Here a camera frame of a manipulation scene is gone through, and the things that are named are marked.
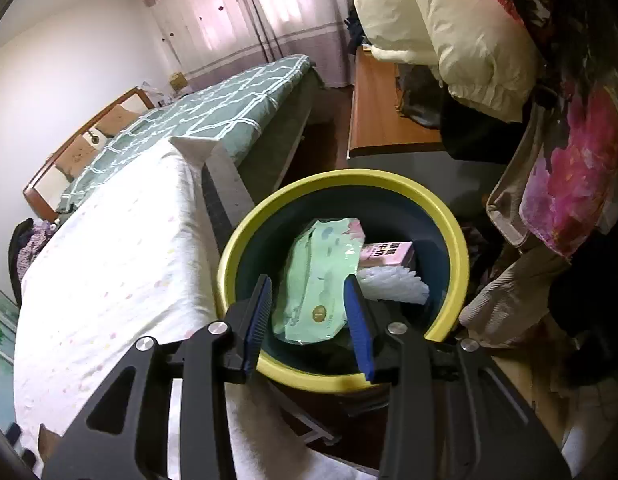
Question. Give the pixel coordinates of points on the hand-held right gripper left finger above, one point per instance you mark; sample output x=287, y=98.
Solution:
x=256, y=325

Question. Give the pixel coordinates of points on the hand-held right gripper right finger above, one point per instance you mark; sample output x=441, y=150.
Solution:
x=359, y=325

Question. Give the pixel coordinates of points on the white ribbed foam sheet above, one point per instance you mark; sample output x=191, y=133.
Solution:
x=394, y=285

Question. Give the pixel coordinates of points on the green wet wipes pack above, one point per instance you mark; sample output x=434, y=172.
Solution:
x=314, y=280

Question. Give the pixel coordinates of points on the pink carton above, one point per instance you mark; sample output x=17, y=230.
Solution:
x=386, y=255

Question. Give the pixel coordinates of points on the yellow rimmed dark trash bin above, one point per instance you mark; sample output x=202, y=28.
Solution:
x=419, y=220

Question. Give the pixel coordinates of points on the beige ribbed cloth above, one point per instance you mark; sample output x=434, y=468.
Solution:
x=509, y=295

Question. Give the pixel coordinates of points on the wooden desk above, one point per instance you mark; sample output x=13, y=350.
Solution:
x=379, y=115

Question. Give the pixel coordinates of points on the green checked quilt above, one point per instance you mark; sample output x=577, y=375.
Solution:
x=204, y=105

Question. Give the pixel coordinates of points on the brown patterned handbag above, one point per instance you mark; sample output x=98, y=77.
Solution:
x=419, y=100

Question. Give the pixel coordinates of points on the pile of clothes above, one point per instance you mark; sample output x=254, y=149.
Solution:
x=26, y=250

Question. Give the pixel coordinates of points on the brown pillow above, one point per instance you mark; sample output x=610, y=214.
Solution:
x=116, y=120
x=76, y=155

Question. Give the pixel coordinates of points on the wooden bed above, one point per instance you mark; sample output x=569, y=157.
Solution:
x=131, y=102

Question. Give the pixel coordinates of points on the pink floral garment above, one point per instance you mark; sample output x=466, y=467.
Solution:
x=569, y=180

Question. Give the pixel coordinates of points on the tissue box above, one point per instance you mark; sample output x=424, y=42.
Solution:
x=177, y=81

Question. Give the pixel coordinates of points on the dark clothes pile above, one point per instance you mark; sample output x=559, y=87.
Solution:
x=356, y=35

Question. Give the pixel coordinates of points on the pink curtain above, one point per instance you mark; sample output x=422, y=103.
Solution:
x=229, y=20

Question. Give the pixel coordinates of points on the cream puffer jacket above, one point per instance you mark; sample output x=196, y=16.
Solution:
x=464, y=25

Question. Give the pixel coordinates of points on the black patterned garment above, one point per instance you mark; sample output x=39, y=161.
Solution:
x=579, y=20

